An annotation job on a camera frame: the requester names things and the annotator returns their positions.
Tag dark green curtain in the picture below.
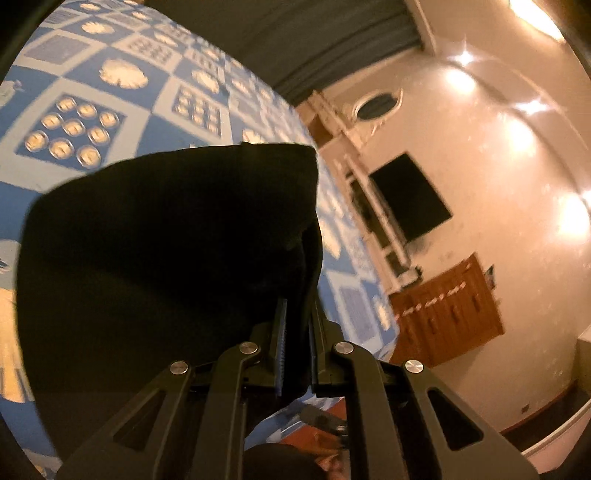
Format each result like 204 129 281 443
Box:
143 0 426 104

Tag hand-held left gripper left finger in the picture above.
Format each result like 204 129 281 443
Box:
55 299 288 480

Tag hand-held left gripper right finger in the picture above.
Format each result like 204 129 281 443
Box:
308 305 539 480

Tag black pants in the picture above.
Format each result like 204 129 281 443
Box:
14 142 324 462

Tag cream television cabinet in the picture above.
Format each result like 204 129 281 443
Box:
342 154 421 289

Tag brown wooden door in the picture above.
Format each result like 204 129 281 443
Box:
389 253 505 367

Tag white oval mirror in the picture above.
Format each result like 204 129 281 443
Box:
353 88 403 123

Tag black television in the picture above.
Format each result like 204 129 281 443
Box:
368 153 452 241

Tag blue patterned bed sheet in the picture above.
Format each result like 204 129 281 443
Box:
0 0 402 476

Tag ceiling spotlight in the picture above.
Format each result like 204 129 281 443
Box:
450 44 481 75
512 97 552 121

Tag cream dressing table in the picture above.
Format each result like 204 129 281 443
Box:
295 90 370 151

